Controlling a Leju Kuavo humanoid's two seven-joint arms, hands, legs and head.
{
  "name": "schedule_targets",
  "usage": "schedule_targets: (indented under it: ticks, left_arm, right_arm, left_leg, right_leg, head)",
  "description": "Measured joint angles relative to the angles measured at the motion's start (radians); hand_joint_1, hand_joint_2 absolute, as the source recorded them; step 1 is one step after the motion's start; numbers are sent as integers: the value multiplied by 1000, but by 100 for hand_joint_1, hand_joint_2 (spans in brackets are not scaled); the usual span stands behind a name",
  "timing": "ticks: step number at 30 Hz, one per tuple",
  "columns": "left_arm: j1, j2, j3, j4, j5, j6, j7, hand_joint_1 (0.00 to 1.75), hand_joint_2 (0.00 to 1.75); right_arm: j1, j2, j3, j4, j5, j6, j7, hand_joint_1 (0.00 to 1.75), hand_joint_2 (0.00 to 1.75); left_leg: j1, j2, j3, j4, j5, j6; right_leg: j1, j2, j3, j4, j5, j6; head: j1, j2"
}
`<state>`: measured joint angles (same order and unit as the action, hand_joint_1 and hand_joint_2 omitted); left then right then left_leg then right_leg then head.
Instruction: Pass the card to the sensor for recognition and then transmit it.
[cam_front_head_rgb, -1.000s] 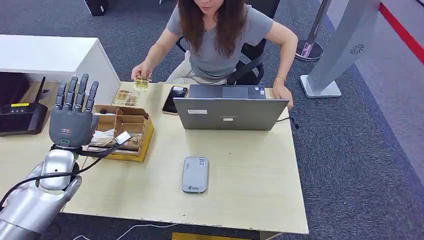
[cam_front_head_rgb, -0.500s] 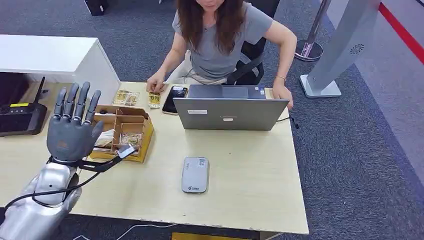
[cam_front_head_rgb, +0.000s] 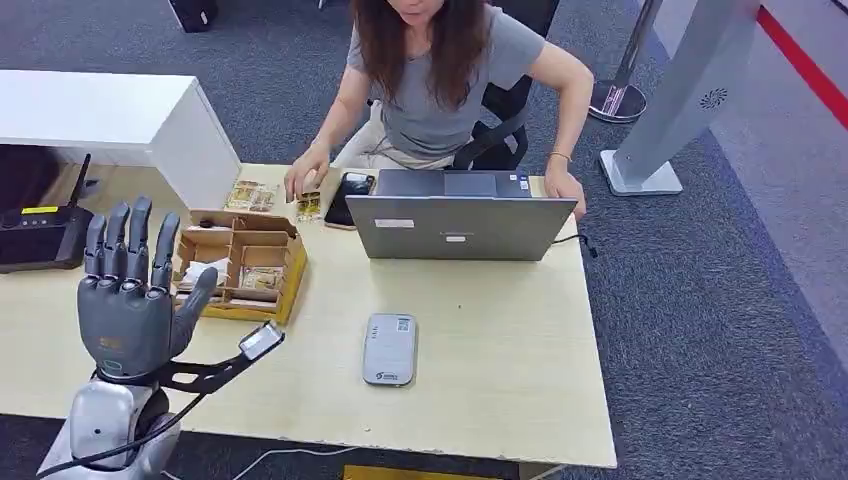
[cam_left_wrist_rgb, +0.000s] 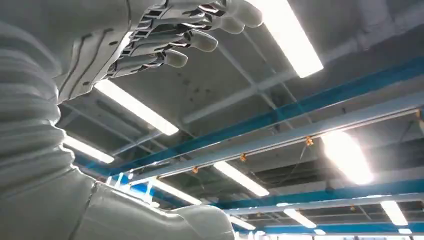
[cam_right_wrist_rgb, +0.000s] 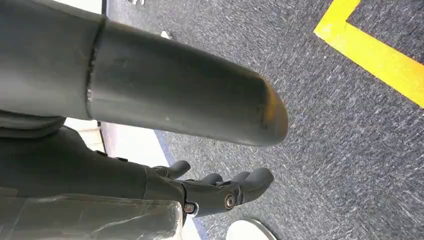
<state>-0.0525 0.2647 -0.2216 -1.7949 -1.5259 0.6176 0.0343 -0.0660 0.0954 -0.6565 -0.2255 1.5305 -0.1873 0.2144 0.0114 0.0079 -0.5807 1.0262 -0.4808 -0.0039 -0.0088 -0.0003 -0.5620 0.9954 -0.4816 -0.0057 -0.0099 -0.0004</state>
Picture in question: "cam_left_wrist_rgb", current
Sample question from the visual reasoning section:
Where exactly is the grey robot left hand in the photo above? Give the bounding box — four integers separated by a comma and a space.
0, 0, 264, 240

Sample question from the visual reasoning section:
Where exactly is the ribbed grey left arm sleeve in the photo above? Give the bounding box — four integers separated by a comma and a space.
0, 20, 76, 200

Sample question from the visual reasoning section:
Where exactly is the long ceiling light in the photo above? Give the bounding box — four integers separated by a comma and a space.
320, 130, 376, 186
152, 180, 203, 207
228, 215, 257, 231
62, 135, 116, 165
213, 161, 270, 198
380, 200, 409, 227
283, 208, 318, 229
94, 79, 180, 137
251, 0, 325, 79

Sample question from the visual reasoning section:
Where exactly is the grey ceiling rail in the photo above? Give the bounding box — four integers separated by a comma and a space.
127, 92, 424, 186

